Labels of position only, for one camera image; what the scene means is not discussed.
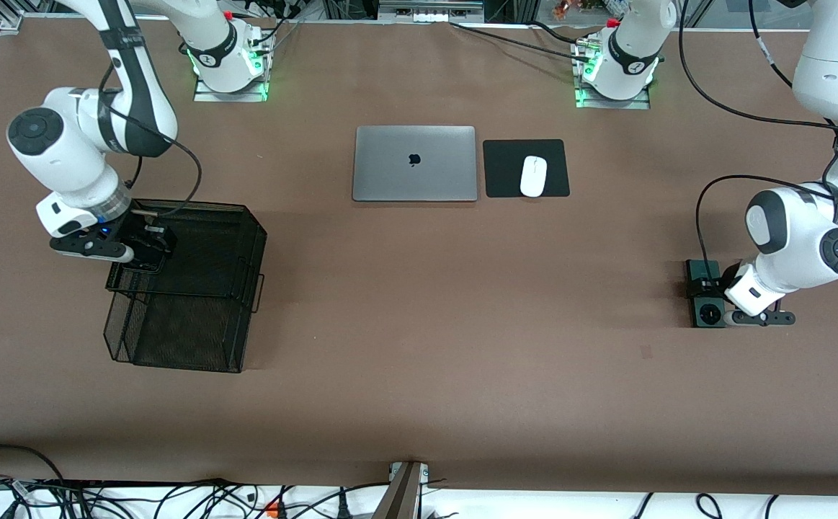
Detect green phone round camera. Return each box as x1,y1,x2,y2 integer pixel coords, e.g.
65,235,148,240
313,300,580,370
685,259,728,329

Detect black flip phone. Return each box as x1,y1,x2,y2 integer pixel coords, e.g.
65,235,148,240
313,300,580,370
120,241,169,275

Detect black mesh two-tier basket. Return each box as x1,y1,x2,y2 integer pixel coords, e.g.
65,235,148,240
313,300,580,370
104,199,268,374

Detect white computer mouse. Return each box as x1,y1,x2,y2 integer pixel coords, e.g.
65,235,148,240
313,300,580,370
520,155,548,198

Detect black mouse pad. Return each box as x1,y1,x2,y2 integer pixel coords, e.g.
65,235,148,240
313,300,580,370
483,139,571,198

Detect silver closed laptop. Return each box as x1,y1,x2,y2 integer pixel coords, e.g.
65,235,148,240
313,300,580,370
352,125,478,203

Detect power strip white sockets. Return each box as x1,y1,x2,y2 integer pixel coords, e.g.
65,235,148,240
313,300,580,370
378,0,484,24

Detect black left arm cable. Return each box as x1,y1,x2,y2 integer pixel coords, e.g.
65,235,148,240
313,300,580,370
678,0,838,289

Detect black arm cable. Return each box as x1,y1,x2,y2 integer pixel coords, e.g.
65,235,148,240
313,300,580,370
98,65,203,217
678,0,838,289

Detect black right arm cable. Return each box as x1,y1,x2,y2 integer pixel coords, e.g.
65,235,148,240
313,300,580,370
98,65,203,217

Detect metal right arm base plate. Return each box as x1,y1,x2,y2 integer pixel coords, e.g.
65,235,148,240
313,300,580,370
194,72,269,103

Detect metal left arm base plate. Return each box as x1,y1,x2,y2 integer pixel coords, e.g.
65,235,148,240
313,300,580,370
575,79,651,110

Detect tangled black floor cables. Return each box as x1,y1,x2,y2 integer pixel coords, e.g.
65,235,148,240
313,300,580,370
0,476,391,519

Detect black looped floor cable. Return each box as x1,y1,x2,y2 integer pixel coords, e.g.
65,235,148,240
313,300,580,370
0,445,66,484

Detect short black table cable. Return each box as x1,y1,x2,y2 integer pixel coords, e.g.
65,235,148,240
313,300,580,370
530,22,585,44

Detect long black table cable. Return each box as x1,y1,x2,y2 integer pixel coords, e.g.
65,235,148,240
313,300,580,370
450,22,581,58

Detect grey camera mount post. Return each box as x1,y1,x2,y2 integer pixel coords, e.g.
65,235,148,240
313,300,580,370
372,461,430,519

